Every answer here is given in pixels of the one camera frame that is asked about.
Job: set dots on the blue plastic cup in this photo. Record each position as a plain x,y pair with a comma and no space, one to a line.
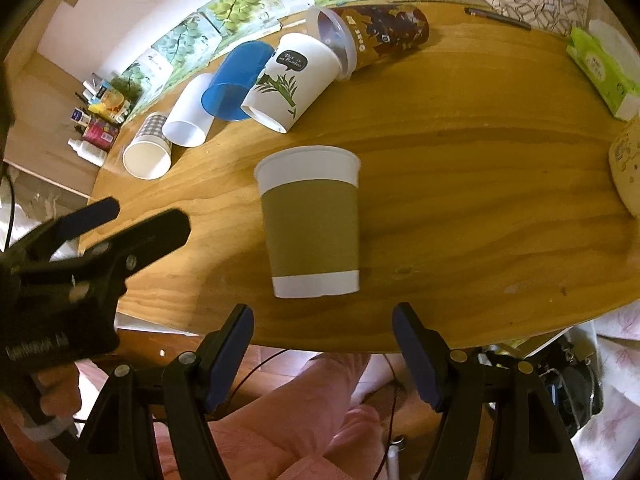
234,78

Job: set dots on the plain white cup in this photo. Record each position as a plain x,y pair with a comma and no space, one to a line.
188,122

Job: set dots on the brown patterned lidded cup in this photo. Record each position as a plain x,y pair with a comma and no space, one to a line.
360,35

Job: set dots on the white lotion bottle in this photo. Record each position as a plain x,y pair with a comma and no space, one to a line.
88,152

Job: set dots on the black pen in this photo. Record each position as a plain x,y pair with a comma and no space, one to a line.
496,17

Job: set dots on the panda print paper cup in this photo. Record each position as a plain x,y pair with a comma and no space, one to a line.
300,69

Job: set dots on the white lace cloth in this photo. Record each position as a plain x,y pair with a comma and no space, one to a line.
27,201

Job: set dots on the green tissue pack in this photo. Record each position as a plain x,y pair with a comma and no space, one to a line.
617,89

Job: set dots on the green grape printed cardboard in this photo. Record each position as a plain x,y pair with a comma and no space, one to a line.
205,34

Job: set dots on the person left hand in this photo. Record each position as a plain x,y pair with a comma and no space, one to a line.
60,396

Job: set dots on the checkered paper cup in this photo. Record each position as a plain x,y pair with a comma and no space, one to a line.
148,155

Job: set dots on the orange juice carton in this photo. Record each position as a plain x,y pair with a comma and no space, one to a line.
111,105

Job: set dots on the pink trousers leg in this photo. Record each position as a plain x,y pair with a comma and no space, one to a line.
313,427

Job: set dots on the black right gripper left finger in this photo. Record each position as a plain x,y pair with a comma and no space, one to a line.
119,441

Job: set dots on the brown sleeve paper cup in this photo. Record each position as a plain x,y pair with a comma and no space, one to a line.
309,198

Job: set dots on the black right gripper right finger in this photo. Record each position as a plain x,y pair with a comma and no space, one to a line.
529,440

